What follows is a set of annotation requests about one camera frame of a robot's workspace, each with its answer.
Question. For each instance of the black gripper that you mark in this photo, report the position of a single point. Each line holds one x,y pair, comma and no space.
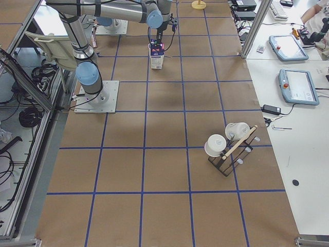
159,34

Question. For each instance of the blue white milk carton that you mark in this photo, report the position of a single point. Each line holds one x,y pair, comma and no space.
156,56

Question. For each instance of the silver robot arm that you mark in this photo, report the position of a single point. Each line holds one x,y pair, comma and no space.
108,23
156,14

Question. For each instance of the wooden mug tree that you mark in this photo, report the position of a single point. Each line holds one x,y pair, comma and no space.
198,5

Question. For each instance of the small remote control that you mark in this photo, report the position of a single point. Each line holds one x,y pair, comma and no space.
260,49

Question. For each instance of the far teach pendant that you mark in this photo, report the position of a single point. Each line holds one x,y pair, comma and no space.
287,48

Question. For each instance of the teach pendant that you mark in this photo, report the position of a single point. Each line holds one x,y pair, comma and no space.
297,87
287,48

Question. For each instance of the white mug on rack rear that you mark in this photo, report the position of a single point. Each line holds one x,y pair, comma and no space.
236,130

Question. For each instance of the white mug on rack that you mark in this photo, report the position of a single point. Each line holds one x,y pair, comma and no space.
215,145
236,130

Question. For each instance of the white mug on rack front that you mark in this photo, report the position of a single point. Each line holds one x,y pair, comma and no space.
215,145

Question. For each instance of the black power adapter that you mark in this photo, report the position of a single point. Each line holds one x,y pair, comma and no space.
271,109

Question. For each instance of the near teach pendant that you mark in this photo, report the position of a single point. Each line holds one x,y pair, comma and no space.
297,87

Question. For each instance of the hex key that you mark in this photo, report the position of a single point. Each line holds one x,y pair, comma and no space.
280,128

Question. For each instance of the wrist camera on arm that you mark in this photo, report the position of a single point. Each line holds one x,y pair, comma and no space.
173,22

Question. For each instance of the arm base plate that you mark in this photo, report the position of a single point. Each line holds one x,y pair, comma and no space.
122,30
104,103

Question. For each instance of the aluminium frame post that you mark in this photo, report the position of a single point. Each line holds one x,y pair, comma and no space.
261,13

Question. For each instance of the black wire mug rack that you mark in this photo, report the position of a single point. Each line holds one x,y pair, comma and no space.
232,156

